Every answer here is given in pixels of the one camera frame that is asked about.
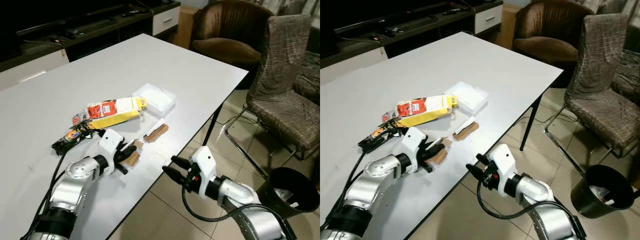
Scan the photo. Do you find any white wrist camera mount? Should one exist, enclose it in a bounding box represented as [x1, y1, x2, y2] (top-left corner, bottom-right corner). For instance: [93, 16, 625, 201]
[401, 127, 430, 163]
[487, 144, 517, 196]
[191, 146, 219, 198]
[97, 128, 125, 163]

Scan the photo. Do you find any yellow red snack package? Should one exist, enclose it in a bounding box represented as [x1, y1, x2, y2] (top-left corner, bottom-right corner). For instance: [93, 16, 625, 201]
[382, 94, 459, 128]
[71, 96, 148, 130]

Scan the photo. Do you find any black television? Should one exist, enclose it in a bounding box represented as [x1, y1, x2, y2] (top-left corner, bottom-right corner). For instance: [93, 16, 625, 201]
[0, 0, 131, 58]
[320, 0, 451, 56]

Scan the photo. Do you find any black snack wrapper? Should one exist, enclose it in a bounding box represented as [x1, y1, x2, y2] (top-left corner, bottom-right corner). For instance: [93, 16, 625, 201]
[358, 122, 411, 154]
[51, 124, 106, 156]

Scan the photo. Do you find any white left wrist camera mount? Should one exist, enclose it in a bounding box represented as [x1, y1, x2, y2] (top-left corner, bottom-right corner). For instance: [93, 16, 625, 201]
[97, 128, 125, 163]
[401, 127, 430, 163]

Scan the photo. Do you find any white cabinet drawer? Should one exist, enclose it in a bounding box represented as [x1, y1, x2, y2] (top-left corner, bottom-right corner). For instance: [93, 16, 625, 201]
[320, 46, 388, 83]
[152, 6, 181, 36]
[474, 4, 503, 35]
[0, 49, 70, 91]

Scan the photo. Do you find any black rubbish bin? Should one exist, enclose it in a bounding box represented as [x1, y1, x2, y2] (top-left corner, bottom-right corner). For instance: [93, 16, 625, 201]
[257, 166, 321, 219]
[570, 164, 637, 219]

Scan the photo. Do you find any black table leg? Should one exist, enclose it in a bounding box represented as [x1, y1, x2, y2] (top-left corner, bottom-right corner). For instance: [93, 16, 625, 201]
[202, 104, 224, 147]
[520, 95, 543, 152]

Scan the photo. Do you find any clear plastic container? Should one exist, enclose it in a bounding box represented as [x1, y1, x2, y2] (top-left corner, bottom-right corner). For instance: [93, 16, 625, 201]
[131, 83, 177, 115]
[444, 81, 489, 114]

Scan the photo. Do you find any black soundbar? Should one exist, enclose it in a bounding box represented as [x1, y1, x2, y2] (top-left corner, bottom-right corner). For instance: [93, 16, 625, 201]
[65, 17, 118, 36]
[385, 16, 441, 35]

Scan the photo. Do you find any black TV cabinet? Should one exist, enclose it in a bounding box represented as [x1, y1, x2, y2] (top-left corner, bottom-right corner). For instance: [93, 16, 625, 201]
[320, 0, 503, 83]
[0, 0, 182, 91]

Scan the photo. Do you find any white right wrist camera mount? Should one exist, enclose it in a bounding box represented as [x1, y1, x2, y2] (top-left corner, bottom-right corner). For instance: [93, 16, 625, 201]
[191, 146, 219, 198]
[487, 144, 517, 196]

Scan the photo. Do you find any brown armchair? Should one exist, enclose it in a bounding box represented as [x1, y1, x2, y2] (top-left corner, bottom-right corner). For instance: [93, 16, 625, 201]
[512, 0, 596, 68]
[190, 0, 275, 68]

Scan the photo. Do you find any light wooden cabinet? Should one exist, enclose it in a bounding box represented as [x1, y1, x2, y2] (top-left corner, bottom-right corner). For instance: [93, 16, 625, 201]
[172, 5, 198, 50]
[500, 4, 521, 50]

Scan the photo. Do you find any brown paper wrapper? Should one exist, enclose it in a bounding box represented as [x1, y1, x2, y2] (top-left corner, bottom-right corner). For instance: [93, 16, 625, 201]
[122, 140, 145, 168]
[143, 118, 170, 144]
[453, 116, 480, 141]
[431, 138, 453, 166]

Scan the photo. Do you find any grey patterned dining chair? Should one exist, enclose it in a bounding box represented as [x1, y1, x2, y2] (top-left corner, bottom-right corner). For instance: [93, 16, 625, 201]
[292, 50, 321, 105]
[612, 47, 640, 106]
[224, 14, 321, 161]
[544, 12, 640, 160]

